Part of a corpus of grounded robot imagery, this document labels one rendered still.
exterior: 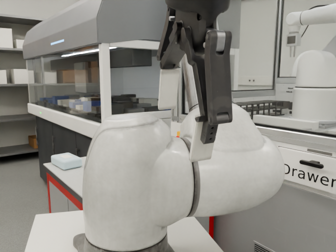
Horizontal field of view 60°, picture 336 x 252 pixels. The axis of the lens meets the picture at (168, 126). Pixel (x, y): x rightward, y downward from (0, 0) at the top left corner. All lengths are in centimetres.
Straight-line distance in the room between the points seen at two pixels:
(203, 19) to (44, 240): 55
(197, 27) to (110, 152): 24
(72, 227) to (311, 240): 80
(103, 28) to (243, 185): 135
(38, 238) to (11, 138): 437
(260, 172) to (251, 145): 5
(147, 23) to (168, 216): 150
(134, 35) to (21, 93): 339
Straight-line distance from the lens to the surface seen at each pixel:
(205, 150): 38
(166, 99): 48
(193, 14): 35
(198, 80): 34
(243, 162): 55
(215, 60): 31
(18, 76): 457
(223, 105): 32
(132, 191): 47
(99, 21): 173
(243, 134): 57
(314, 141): 108
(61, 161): 142
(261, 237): 130
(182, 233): 70
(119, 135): 47
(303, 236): 119
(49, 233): 72
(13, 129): 503
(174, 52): 42
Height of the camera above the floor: 118
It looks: 9 degrees down
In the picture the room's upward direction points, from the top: straight up
